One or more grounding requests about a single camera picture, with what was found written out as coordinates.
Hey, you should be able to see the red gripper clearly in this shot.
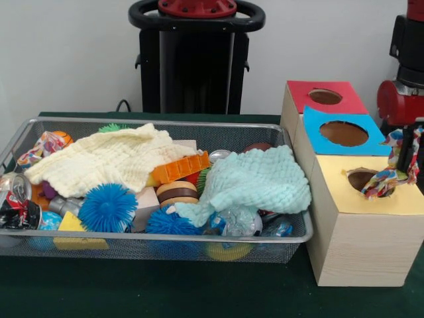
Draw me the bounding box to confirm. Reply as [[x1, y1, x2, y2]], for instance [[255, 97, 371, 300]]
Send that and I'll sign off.
[[377, 80, 424, 172]]

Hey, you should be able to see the wooden three-hole box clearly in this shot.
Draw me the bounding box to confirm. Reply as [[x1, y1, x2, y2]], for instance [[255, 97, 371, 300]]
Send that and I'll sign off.
[[280, 80, 424, 288]]

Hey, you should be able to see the shallow mesh bin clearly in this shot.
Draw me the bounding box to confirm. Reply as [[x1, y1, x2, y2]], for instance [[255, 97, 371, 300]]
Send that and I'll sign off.
[[0, 116, 314, 265]]

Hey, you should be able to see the mint green waffle cloth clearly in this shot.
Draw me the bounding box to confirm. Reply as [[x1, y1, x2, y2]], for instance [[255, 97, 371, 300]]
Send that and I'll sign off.
[[174, 144, 313, 227]]

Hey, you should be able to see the orange plastic toy block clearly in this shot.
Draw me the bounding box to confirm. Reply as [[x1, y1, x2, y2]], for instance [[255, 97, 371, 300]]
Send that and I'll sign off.
[[148, 150, 212, 185]]

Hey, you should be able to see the toy burger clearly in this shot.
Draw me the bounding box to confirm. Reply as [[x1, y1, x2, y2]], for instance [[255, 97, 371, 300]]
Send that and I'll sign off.
[[155, 180, 199, 209]]

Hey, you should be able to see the dark green table cloth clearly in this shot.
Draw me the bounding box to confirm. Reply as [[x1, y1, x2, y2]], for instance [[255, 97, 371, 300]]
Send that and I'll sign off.
[[0, 111, 424, 318]]

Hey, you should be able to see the green spiky ball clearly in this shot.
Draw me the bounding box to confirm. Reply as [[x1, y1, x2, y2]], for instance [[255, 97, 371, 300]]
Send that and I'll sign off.
[[98, 123, 130, 133]]

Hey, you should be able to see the blue spiky ball with eyes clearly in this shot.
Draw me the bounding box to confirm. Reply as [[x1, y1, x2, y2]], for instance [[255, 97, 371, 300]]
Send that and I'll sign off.
[[78, 184, 138, 233]]

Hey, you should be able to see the cream waffle cloth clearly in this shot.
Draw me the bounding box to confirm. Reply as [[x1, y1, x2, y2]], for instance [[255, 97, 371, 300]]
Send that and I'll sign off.
[[24, 123, 198, 198]]

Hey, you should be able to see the yellow foam wedge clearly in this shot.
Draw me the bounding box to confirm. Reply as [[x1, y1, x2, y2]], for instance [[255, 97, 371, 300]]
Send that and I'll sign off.
[[53, 211, 110, 250]]

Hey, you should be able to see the crushed soda can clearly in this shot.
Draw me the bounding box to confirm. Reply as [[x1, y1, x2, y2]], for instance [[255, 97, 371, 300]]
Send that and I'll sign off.
[[0, 172, 43, 231]]

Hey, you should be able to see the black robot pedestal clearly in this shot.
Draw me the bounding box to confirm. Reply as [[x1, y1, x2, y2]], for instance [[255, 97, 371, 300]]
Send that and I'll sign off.
[[128, 0, 266, 115]]

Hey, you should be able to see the black cable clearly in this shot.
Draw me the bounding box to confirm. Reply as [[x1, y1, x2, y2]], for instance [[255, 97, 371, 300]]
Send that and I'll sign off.
[[115, 98, 133, 113]]

